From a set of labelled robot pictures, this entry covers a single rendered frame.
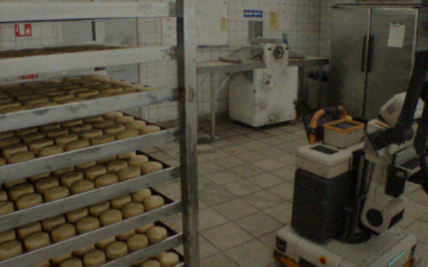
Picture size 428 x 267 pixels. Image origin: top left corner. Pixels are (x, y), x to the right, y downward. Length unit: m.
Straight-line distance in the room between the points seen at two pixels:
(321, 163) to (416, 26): 3.46
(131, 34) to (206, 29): 1.15
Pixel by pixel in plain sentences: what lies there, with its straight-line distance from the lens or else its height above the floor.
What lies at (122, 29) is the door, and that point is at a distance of 5.12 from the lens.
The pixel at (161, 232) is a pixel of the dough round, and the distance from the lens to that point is 0.97.
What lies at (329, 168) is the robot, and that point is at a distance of 2.01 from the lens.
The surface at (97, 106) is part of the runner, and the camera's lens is 0.74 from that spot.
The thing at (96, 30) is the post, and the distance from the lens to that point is 1.19.
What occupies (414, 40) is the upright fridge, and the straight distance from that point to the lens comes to 5.21.
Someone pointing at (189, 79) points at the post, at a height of 1.36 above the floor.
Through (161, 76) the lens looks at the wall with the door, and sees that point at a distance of 5.35.
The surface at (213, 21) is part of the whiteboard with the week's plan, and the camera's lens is 5.73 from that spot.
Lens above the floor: 1.47
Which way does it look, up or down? 16 degrees down
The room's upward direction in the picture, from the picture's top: straight up
